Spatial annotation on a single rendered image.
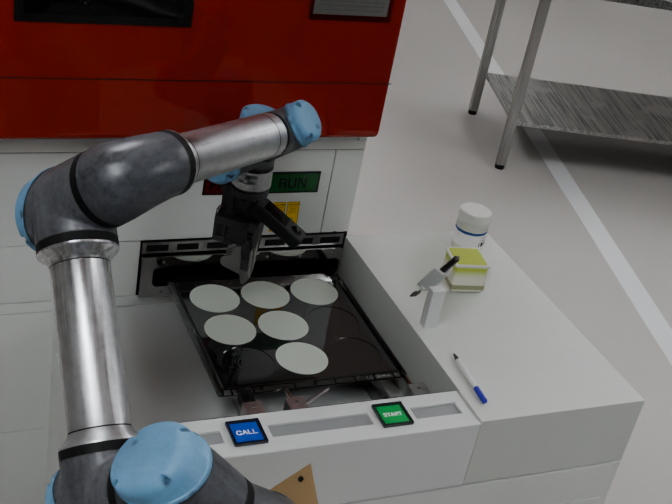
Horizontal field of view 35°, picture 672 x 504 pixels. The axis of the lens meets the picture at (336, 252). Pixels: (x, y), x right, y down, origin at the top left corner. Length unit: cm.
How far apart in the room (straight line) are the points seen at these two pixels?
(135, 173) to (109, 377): 28
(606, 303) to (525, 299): 213
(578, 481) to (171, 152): 105
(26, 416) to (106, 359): 89
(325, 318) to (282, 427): 43
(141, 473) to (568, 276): 328
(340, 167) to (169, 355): 52
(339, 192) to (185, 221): 33
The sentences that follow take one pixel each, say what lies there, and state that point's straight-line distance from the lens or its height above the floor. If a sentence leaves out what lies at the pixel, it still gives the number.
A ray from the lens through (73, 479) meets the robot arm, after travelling 147.
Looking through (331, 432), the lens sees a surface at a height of 96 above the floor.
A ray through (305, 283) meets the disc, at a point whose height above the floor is 90.
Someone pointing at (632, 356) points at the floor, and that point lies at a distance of 409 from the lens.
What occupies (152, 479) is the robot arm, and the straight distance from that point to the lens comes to 134.
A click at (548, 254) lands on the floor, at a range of 459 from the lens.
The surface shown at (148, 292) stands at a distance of 222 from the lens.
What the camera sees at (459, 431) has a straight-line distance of 186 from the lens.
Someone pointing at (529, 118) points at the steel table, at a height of 24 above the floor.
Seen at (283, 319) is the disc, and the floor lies 90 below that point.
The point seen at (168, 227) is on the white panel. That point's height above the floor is 100.
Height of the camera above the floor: 207
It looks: 30 degrees down
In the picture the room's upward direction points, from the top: 11 degrees clockwise
